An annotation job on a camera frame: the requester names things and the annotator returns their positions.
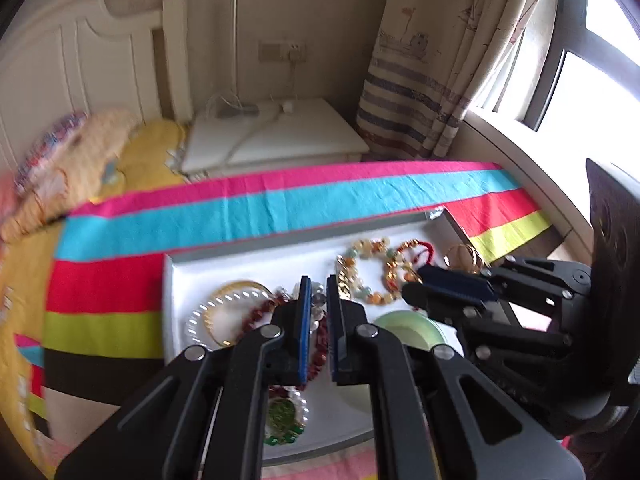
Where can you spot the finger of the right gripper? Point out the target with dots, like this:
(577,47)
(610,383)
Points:
(475,277)
(450,304)

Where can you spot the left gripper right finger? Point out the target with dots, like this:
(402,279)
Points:
(435,415)

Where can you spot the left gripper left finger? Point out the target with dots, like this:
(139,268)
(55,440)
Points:
(203,416)

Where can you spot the green jade bangle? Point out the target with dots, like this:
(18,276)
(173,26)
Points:
(412,329)

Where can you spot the green jade gold pendant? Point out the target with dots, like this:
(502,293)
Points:
(285,422)

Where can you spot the gold carved bangle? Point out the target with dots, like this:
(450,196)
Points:
(234,309)

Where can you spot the yellow floral bed sheet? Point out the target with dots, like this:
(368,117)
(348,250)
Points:
(146,163)

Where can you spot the patterned striped curtain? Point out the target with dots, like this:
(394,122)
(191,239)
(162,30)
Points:
(430,60)

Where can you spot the beige floral pillow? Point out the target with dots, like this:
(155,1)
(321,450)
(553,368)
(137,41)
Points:
(75,176)

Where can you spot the white nightstand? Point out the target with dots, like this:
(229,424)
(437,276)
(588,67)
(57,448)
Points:
(274,135)

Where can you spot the embroidered small pillow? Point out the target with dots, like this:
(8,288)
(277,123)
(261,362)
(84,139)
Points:
(47,149)

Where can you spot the white wooden headboard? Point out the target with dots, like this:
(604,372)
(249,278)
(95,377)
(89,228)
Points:
(76,55)

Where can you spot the wall power socket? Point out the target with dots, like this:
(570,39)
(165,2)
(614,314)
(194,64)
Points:
(285,51)

